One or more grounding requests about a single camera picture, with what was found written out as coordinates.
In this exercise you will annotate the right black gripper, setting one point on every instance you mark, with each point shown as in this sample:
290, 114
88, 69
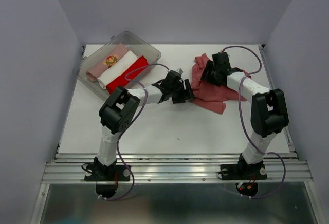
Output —
208, 67

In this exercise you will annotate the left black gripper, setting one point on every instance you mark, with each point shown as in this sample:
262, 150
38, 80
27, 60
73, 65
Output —
182, 97

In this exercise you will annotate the dusty red t shirt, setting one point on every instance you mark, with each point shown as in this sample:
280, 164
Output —
209, 96

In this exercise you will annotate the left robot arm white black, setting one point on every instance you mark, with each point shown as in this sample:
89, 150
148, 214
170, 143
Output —
119, 112

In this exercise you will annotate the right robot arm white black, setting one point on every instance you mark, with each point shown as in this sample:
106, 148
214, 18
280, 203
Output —
268, 116

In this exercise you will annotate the red rolled t shirt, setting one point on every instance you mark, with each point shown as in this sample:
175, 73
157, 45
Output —
130, 74

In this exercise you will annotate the clear plastic storage bin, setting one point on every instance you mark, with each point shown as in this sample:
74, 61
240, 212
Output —
132, 42

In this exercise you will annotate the white rolled t shirt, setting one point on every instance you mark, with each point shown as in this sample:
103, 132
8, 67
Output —
117, 69

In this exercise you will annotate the pink rolled mario t shirt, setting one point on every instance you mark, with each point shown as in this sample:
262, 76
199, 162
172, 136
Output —
113, 57

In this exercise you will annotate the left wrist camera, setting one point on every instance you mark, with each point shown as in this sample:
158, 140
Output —
179, 71

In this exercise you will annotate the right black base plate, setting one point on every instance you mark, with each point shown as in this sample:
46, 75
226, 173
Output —
241, 172

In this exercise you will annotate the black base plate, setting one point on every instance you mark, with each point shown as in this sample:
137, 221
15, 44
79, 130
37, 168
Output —
241, 172
113, 173

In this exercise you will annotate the aluminium frame rail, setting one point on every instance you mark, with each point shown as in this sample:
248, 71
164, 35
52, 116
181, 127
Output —
175, 168

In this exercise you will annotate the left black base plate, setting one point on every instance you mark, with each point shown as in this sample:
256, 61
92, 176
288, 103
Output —
113, 173

